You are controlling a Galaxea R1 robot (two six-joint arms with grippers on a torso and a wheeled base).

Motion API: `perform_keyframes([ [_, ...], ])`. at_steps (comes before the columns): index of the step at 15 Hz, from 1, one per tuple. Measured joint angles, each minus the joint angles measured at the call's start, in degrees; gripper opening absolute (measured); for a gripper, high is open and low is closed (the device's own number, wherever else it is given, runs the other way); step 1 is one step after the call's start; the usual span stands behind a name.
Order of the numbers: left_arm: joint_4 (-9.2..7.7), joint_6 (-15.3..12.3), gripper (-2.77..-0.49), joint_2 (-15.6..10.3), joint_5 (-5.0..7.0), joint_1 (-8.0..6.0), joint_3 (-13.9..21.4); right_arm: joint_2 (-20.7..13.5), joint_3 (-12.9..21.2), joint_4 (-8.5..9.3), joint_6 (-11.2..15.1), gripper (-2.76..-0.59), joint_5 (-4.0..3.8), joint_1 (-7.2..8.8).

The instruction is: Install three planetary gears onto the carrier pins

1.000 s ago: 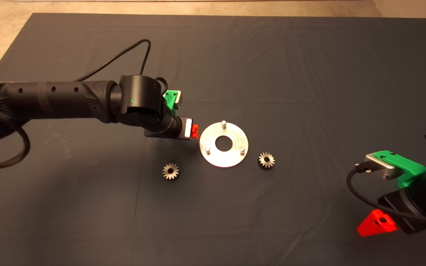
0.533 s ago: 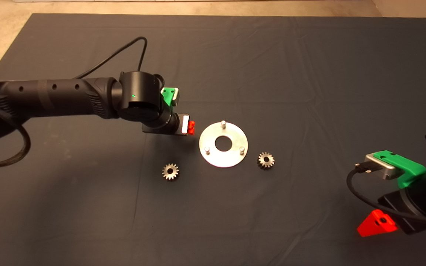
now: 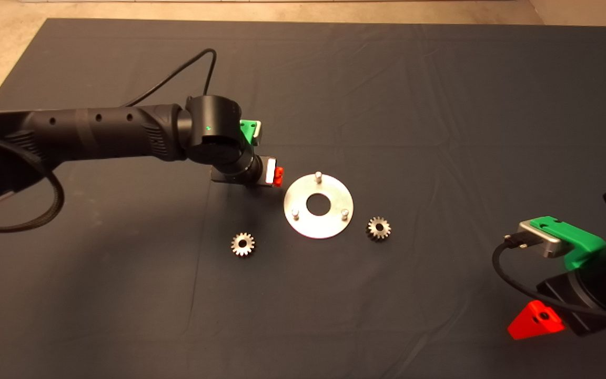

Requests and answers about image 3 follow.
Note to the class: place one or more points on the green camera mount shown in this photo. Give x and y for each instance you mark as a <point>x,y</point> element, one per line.
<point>582,242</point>
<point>248,131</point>

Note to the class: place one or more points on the small steel planetary gear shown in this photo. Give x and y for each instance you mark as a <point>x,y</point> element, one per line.
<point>242,245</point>
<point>379,228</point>

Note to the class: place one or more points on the silver right camera box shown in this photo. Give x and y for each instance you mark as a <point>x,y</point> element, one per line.
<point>537,241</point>

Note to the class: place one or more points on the round metal carrier plate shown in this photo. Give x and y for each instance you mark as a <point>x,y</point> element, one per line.
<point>329,221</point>

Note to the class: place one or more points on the silver left camera box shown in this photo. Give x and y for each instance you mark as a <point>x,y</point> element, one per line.
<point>258,130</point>

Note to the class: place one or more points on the silver camera box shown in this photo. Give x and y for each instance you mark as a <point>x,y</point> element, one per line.
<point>537,241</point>
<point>258,130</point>

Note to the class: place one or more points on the green left camera mount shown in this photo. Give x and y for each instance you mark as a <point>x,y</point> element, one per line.
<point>248,131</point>

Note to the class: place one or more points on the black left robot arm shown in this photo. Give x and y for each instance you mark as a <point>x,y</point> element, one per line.
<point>98,131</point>

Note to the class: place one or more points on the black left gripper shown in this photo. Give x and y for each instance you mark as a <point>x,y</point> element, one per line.
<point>250,171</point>

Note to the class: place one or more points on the green right camera mount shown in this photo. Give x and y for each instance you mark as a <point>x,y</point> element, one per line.
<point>582,242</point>

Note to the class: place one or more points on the dark table cloth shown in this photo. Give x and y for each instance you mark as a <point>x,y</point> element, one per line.
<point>440,105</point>

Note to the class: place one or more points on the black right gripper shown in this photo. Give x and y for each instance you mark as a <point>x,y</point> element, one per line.
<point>597,281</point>

